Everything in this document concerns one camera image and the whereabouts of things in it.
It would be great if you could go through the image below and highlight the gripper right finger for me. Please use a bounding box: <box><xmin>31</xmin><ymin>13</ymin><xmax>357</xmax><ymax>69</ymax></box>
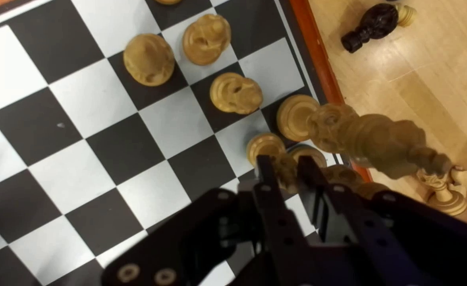
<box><xmin>298</xmin><ymin>156</ymin><xmax>467</xmax><ymax>286</ymax></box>

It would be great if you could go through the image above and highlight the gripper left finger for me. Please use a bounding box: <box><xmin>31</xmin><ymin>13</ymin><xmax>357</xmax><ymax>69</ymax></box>
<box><xmin>100</xmin><ymin>155</ymin><xmax>311</xmax><ymax>286</ymax></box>

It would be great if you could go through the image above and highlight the beige knight chess piece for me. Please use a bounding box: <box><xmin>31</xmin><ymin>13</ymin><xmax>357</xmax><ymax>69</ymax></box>
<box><xmin>416</xmin><ymin>166</ymin><xmax>467</xmax><ymax>217</ymax></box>

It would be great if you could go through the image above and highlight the tall beige chess piece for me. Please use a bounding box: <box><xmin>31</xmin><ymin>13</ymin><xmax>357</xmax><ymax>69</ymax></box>
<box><xmin>276</xmin><ymin>95</ymin><xmax>453</xmax><ymax>180</ymax></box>

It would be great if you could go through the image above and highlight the black and white chess board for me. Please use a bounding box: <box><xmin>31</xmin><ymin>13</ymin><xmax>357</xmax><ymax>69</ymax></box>
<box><xmin>0</xmin><ymin>0</ymin><xmax>374</xmax><ymax>286</ymax></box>

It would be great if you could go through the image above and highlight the black chess piece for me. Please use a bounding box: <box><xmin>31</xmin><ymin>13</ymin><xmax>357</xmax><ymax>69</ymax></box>
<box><xmin>341</xmin><ymin>3</ymin><xmax>399</xmax><ymax>54</ymax></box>

